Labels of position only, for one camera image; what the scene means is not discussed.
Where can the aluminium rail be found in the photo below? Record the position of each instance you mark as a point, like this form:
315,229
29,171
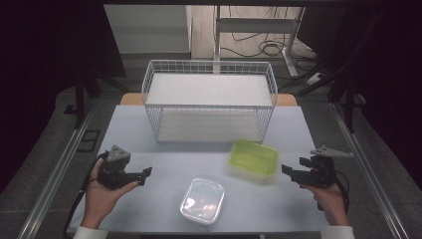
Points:
56,169
368,172

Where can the person's left hand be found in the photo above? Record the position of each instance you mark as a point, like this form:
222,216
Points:
99,199

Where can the clear plastic container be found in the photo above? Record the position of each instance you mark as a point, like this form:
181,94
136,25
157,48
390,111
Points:
202,200

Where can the person's right hand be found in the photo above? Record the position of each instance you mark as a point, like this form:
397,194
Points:
331,202

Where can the black metal stand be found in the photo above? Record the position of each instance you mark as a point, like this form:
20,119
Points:
79,96
348,106

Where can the white power strip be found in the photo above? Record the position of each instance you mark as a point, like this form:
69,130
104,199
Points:
313,79

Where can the black floor bracket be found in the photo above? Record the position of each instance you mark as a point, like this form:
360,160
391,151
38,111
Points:
89,141

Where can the green plastic container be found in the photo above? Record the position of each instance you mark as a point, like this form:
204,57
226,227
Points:
253,157

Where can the white metal desk frame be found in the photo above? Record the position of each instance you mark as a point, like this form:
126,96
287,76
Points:
255,26

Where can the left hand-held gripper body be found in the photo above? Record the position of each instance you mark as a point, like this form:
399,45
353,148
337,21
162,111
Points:
114,174

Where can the white cabinet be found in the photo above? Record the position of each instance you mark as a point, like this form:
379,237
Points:
149,30

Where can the wooden table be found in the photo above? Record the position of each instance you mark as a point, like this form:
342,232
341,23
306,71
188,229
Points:
131,99

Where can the small black floor plate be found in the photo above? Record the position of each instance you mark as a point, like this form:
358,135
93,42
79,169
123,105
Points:
70,109

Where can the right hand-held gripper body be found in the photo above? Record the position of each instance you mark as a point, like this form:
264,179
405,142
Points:
320,174

